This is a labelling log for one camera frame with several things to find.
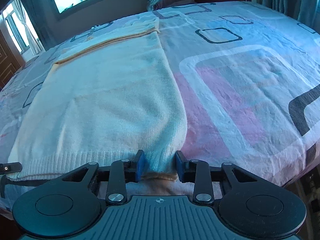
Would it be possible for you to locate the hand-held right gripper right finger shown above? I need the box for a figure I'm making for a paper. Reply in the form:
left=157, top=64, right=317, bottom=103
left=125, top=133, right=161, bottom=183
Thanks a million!
left=175, top=150, right=258, bottom=205

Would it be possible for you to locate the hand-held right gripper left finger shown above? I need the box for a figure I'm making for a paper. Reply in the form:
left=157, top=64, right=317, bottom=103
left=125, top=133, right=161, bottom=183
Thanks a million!
left=61, top=150, right=146, bottom=205

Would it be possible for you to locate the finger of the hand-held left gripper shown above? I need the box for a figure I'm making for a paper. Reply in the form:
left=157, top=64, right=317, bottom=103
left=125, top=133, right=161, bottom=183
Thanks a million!
left=0, top=162, right=23, bottom=175

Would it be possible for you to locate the cream knitted sweater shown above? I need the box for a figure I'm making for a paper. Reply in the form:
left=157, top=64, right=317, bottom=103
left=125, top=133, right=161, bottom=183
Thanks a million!
left=6, top=15, right=188, bottom=182

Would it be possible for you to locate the patterned bed cover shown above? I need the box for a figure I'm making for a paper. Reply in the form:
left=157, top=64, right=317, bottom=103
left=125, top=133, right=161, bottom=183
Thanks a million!
left=0, top=1, right=320, bottom=207

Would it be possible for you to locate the brown wooden door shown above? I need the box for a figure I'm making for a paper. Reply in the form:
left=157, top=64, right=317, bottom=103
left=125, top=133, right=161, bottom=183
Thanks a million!
left=0, top=28, right=26, bottom=91

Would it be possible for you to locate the white sheer curtain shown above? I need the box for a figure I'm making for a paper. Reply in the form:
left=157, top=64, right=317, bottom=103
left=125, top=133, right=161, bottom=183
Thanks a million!
left=11, top=0, right=41, bottom=56

